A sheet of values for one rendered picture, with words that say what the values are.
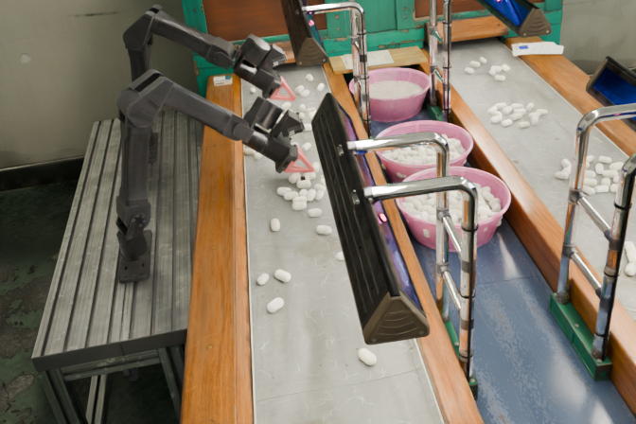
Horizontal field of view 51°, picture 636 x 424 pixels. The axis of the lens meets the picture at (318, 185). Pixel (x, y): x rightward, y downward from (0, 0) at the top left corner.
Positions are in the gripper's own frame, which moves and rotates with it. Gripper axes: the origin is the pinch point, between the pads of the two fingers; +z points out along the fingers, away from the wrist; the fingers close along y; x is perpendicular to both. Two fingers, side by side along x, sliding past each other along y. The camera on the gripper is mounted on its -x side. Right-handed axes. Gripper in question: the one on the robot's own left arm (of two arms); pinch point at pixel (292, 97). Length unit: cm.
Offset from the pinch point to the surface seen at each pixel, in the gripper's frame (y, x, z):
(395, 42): 43, -25, 32
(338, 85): 17.5, -6.5, 15.6
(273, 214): -52, 12, -2
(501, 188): -57, -25, 38
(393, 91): 14.4, -15.5, 31.2
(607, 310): -110, -29, 33
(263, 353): -99, 15, -6
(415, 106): 3.6, -17.4, 35.8
